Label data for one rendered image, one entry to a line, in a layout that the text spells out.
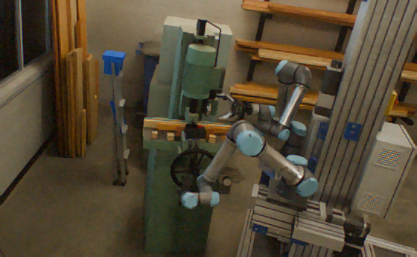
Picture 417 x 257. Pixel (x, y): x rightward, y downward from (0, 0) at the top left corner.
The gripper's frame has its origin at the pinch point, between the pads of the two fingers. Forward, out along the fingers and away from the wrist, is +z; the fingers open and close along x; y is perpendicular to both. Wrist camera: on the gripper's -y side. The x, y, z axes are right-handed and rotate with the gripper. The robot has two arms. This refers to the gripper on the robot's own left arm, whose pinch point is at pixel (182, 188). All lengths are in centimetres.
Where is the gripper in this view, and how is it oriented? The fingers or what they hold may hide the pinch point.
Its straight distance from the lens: 229.6
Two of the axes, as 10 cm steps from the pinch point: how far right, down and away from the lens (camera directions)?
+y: 0.0, 10.0, -0.6
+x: 9.9, 0.1, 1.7
